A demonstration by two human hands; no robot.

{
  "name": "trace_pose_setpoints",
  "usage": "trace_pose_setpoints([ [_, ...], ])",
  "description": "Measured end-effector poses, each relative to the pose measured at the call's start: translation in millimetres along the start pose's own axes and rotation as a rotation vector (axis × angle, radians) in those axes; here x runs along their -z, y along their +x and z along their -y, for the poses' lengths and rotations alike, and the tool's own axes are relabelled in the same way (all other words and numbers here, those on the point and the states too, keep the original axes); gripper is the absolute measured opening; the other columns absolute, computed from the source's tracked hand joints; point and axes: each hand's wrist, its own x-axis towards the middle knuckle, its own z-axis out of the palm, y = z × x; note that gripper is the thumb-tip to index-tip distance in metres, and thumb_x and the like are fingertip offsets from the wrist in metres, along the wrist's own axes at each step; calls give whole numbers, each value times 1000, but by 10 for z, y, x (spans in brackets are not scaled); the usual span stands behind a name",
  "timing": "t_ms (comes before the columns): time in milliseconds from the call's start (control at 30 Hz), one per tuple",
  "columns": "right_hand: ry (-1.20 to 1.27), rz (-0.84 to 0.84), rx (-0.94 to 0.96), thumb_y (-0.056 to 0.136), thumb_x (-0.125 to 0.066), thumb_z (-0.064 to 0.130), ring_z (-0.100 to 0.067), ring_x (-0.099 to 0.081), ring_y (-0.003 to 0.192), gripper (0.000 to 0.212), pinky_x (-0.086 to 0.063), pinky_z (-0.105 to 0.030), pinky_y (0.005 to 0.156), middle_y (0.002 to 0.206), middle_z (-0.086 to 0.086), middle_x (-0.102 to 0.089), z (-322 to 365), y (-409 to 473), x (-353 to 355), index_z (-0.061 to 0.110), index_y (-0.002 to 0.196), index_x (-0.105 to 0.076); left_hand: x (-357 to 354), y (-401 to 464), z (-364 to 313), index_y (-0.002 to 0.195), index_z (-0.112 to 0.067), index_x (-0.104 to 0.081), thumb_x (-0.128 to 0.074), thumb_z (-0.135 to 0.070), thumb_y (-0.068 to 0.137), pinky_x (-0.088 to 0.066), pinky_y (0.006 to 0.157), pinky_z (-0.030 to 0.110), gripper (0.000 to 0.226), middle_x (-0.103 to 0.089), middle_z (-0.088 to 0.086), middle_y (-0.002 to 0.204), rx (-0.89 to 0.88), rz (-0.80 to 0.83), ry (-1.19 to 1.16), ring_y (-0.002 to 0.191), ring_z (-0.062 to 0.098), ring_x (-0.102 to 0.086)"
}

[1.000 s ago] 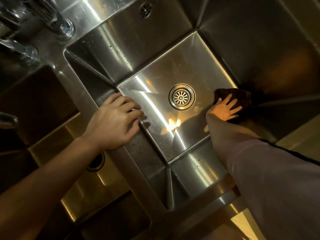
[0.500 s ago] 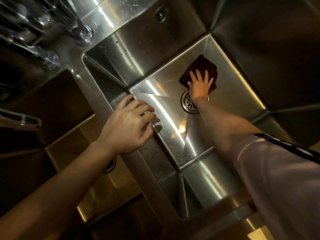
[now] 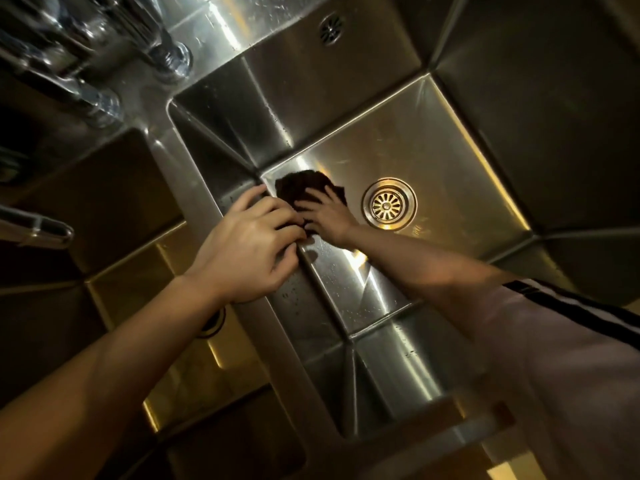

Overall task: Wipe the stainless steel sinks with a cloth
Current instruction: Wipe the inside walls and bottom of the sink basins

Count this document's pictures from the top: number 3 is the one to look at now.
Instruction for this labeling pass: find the person's right hand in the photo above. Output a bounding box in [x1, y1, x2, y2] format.
[293, 185, 362, 250]

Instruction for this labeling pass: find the person's left hand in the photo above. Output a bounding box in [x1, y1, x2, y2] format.
[182, 184, 309, 306]

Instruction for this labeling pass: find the dark brown cleaning cloth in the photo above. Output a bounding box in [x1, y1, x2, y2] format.
[274, 170, 349, 215]

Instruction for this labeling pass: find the person's left forearm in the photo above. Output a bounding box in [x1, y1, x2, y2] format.
[0, 275, 227, 480]

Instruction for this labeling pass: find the person's right forearm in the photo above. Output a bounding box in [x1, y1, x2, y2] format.
[345, 224, 523, 343]

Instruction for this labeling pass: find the round metal drain strainer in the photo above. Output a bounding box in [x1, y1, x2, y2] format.
[361, 177, 419, 232]

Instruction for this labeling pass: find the dark round drain opening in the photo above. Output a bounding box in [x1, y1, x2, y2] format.
[196, 306, 227, 340]

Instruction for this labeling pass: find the stainless steel double sink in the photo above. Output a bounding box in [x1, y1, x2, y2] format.
[0, 0, 640, 480]

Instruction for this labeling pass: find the round sink overflow grille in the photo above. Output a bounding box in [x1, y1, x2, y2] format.
[318, 13, 345, 47]

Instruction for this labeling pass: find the chrome faucet with round base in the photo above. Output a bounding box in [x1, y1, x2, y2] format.
[0, 0, 124, 129]
[95, 0, 194, 84]

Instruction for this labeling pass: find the chrome faucet spout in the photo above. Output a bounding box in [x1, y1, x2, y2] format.
[0, 204, 75, 250]

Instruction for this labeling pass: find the white sleeve with black stripe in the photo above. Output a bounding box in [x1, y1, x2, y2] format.
[462, 278, 640, 480]

